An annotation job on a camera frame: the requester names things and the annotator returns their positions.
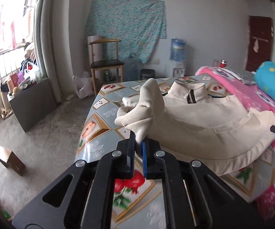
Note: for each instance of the clear plastic bag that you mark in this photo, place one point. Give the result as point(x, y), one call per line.
point(82, 85)

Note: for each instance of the grey lace-trimmed cloth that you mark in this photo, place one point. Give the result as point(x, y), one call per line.
point(243, 76)

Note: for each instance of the wooden chair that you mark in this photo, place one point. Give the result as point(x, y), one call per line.
point(106, 64)

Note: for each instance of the blue pink cartoon pillow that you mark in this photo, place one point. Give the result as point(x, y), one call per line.
point(268, 81)

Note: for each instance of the pink storage box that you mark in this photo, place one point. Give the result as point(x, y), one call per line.
point(20, 78)

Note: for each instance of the cream zip jacket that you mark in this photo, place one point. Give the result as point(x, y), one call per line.
point(199, 133)

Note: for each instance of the teal floral wall cloth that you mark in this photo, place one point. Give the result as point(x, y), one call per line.
point(125, 26)

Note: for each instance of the white water dispenser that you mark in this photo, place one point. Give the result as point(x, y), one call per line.
point(177, 70)

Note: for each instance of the beige wooden stand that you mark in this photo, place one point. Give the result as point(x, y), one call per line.
point(6, 100)

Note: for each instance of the patterned plastic tablecloth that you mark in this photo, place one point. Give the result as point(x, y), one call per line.
point(99, 128)

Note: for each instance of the window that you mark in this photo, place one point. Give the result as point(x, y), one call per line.
point(6, 21)

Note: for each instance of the brown cardboard box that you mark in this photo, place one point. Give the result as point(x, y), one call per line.
point(10, 159)

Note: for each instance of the grey curtain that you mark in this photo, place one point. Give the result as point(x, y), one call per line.
point(47, 40)

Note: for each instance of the pale cylinder box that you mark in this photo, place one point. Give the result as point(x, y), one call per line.
point(95, 49)

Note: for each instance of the white wall socket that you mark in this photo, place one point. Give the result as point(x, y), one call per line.
point(155, 61)

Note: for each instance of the blue water bottle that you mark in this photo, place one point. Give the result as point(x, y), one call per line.
point(177, 50)

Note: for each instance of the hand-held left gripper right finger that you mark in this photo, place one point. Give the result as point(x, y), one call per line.
point(144, 155)

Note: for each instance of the small cloth on door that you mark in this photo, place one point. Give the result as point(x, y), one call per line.
point(256, 46)

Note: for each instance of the black trash bin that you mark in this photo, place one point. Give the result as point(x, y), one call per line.
point(147, 74)

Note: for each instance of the dark red door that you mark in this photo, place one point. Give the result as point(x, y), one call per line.
point(259, 43)

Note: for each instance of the clear empty water jug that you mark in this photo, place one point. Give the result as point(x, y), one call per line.
point(130, 68)

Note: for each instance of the pink floral blanket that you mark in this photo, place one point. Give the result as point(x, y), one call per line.
point(247, 93)

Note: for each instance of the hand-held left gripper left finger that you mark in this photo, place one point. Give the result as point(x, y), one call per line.
point(132, 145)

